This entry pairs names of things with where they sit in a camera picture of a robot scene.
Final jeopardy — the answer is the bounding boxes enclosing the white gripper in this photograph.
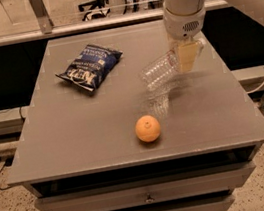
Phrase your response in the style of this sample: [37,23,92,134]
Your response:
[163,8,206,73]

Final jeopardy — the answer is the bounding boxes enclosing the clear plastic water bottle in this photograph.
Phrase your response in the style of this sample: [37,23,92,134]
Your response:
[140,38,205,91]

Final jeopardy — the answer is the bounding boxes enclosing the orange fruit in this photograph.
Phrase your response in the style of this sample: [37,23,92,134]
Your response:
[135,115,161,143]

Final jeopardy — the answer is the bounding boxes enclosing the blue chip bag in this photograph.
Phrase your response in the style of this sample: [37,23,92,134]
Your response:
[57,44,123,92]

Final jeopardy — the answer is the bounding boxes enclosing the grey drawer cabinet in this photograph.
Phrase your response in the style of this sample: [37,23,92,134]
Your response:
[8,21,264,211]

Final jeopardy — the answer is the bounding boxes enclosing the top drawer metal knob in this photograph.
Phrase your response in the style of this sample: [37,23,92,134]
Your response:
[145,193,155,204]

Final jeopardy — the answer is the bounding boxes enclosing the top grey drawer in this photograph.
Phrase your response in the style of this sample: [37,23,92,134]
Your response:
[35,161,256,211]

